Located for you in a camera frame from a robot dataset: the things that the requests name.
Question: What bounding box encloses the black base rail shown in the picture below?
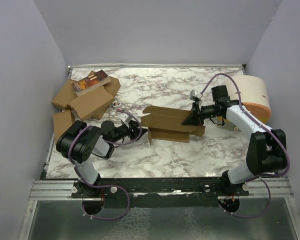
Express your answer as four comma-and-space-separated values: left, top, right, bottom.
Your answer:
71, 177, 249, 209

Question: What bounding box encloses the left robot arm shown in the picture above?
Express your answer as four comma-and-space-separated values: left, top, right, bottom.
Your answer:
56, 120, 148, 198

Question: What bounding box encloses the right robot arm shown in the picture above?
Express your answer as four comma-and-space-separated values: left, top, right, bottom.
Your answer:
182, 85, 290, 196

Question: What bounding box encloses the large bottom cardboard box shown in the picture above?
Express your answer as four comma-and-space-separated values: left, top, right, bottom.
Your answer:
51, 70, 121, 110

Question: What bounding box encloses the small cardboard box left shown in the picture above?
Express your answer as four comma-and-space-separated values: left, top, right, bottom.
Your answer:
52, 110, 75, 144

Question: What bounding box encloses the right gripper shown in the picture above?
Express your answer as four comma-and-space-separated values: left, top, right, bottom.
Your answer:
182, 101, 221, 127

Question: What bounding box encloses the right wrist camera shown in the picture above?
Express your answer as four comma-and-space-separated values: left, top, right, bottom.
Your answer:
189, 90, 203, 102

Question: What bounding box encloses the paperback book dark cover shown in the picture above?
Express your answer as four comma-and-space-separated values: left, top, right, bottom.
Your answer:
71, 70, 111, 97

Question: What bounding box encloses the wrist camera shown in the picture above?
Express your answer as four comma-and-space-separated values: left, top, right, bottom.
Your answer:
189, 90, 203, 102
117, 108, 132, 125

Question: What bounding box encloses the white round ceramic container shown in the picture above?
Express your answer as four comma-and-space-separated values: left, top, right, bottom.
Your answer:
232, 75, 272, 124

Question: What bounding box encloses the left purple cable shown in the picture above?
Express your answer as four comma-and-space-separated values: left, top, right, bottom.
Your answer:
67, 111, 143, 222

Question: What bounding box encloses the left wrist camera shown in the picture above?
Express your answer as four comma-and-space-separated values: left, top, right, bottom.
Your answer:
117, 108, 132, 125

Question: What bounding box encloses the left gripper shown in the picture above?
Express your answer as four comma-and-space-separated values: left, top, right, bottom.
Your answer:
110, 119, 148, 144

